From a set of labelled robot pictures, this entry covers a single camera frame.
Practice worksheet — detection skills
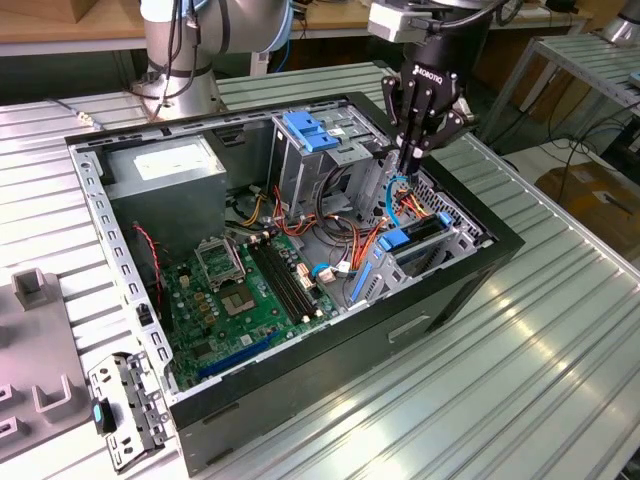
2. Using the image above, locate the blue plastic drive latch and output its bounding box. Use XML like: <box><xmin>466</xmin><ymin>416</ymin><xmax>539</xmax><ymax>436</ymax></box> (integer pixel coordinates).
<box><xmin>282</xmin><ymin>112</ymin><xmax>341</xmax><ymax>154</ymax></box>

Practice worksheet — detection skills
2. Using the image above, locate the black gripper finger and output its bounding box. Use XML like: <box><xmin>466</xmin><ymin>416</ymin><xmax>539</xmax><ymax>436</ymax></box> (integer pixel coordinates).
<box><xmin>410</xmin><ymin>88</ymin><xmax>479</xmax><ymax>174</ymax></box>
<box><xmin>382</xmin><ymin>74</ymin><xmax>420</xmax><ymax>171</ymax></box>

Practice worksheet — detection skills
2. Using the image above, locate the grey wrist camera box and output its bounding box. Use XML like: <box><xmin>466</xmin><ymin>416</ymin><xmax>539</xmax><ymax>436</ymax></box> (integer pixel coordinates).
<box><xmin>368</xmin><ymin>2</ymin><xmax>432</xmax><ymax>44</ymax></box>

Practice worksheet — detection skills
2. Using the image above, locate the yellow orange wire bundle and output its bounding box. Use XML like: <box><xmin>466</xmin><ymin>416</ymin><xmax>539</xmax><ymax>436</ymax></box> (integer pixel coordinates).
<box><xmin>227</xmin><ymin>184</ymin><xmax>275</xmax><ymax>227</ymax></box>

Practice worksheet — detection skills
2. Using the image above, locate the red black fan wire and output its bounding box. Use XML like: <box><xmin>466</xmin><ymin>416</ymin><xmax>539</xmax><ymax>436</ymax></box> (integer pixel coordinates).
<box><xmin>131</xmin><ymin>223</ymin><xmax>167</xmax><ymax>307</ymax></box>

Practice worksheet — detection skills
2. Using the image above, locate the black blue bracket latch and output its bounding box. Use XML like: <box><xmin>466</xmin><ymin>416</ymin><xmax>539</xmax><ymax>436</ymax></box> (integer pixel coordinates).
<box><xmin>91</xmin><ymin>397</ymin><xmax>119</xmax><ymax>436</ymax></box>

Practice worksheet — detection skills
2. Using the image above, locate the black RAM slot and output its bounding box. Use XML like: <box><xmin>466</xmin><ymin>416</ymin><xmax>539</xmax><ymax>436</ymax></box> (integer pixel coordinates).
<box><xmin>262</xmin><ymin>234</ymin><xmax>321</xmax><ymax>321</ymax></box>
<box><xmin>248</xmin><ymin>238</ymin><xmax>305</xmax><ymax>325</ymax></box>

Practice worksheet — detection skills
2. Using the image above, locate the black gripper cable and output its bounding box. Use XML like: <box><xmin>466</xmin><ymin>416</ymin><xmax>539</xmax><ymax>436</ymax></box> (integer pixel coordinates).
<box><xmin>412</xmin><ymin>0</ymin><xmax>506</xmax><ymax>31</ymax></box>

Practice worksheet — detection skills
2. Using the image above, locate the grey optical drive cage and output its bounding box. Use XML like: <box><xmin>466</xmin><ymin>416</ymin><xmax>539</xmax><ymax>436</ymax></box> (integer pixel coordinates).
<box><xmin>269</xmin><ymin>107</ymin><xmax>394</xmax><ymax>221</ymax></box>

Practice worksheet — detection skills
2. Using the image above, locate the black cable bundle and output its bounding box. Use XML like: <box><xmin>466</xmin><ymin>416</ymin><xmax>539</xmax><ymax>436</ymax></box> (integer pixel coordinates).
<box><xmin>313</xmin><ymin>163</ymin><xmax>364</xmax><ymax>239</ymax></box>

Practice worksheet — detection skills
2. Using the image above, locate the black open PC case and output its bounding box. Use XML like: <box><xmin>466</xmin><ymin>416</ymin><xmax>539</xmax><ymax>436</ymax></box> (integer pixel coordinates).
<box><xmin>63</xmin><ymin>89</ymin><xmax>526</xmax><ymax>476</ymax></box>

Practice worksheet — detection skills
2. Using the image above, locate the cable with brass connector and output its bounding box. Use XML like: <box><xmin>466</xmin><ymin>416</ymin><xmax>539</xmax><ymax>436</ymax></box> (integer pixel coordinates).
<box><xmin>45</xmin><ymin>97</ymin><xmax>151</xmax><ymax>130</ymax></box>

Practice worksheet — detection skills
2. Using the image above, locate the orange red wire bundle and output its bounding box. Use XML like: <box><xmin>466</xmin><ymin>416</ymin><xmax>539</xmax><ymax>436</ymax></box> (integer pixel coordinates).
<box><xmin>272</xmin><ymin>184</ymin><xmax>389</xmax><ymax>274</ymax></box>

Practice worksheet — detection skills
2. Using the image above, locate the blue expansion slot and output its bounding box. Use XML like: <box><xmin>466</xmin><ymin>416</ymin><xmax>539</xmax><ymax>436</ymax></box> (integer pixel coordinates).
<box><xmin>197</xmin><ymin>332</ymin><xmax>279</xmax><ymax>381</ymax></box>

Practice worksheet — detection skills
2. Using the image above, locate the wooden desk white frame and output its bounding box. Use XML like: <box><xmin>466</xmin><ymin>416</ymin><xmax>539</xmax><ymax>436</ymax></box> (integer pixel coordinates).
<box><xmin>0</xmin><ymin>0</ymin><xmax>149</xmax><ymax>56</ymax></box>
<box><xmin>292</xmin><ymin>0</ymin><xmax>594</xmax><ymax>99</ymax></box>

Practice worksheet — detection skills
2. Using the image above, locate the hard disk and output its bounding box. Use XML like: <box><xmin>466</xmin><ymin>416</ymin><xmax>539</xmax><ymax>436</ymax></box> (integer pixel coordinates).
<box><xmin>349</xmin><ymin>210</ymin><xmax>455</xmax><ymax>305</ymax></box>

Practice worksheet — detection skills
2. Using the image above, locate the CPU socket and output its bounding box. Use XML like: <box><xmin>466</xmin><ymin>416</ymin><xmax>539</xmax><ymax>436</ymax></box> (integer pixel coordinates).
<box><xmin>218</xmin><ymin>285</ymin><xmax>257</xmax><ymax>319</ymax></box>

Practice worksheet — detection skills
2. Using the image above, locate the orange red power wire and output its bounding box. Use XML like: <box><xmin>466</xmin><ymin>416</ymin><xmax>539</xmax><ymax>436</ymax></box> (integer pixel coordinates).
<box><xmin>394</xmin><ymin>185</ymin><xmax>434</xmax><ymax>219</ymax></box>

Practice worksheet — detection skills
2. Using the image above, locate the grey power supply unit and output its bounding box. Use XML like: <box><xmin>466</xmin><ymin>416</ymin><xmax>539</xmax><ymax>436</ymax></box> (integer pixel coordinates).
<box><xmin>102</xmin><ymin>134</ymin><xmax>229</xmax><ymax>251</ymax></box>

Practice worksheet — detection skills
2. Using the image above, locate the grey disk bay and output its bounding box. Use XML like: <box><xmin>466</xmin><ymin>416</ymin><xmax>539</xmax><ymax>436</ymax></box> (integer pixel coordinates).
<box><xmin>349</xmin><ymin>147</ymin><xmax>496</xmax><ymax>311</ymax></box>

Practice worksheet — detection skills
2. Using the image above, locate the metal expansion bracket plate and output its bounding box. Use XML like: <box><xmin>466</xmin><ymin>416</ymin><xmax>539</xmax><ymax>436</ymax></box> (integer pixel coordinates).
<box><xmin>87</xmin><ymin>349</ymin><xmax>171</xmax><ymax>474</ymax></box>

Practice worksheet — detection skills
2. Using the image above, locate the blue SATA wire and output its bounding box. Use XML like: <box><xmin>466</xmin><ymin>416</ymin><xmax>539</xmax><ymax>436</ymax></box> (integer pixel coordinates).
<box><xmin>386</xmin><ymin>172</ymin><xmax>417</xmax><ymax>229</ymax></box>

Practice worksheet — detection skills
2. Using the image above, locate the metal socket cover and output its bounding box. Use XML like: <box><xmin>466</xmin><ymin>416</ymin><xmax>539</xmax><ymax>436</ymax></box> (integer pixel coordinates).
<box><xmin>193</xmin><ymin>234</ymin><xmax>247</xmax><ymax>292</ymax></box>

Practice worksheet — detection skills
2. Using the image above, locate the green Dell motherboard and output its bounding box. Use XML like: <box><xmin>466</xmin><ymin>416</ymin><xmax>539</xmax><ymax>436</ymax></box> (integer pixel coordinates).
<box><xmin>159</xmin><ymin>232</ymin><xmax>341</xmax><ymax>394</ymax></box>

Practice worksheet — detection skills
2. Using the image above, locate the short blue wire white plug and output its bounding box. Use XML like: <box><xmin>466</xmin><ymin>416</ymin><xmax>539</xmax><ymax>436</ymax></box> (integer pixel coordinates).
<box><xmin>310</xmin><ymin>262</ymin><xmax>359</xmax><ymax>287</ymax></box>

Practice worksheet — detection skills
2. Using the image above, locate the grey parts rack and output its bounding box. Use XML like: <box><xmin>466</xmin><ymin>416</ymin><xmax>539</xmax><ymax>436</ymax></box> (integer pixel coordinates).
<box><xmin>0</xmin><ymin>267</ymin><xmax>94</xmax><ymax>461</ymax></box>

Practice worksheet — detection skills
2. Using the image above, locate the large brown cardboard box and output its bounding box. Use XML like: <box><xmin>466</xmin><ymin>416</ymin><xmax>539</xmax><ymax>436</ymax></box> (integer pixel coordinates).
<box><xmin>534</xmin><ymin>162</ymin><xmax>640</xmax><ymax>251</ymax></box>

